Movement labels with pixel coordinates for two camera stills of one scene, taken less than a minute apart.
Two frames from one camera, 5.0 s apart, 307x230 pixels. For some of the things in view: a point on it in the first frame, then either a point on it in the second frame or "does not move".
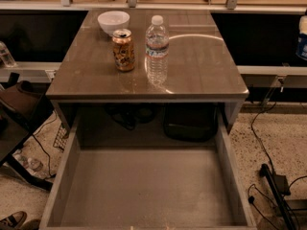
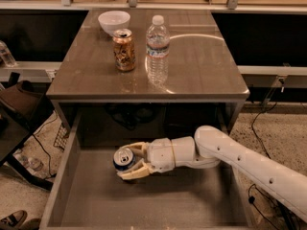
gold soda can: x=123 y=50 does not move
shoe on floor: x=13 y=221 does not move
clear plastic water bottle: x=156 y=49 does not move
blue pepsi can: x=301 y=47 → x=124 y=159
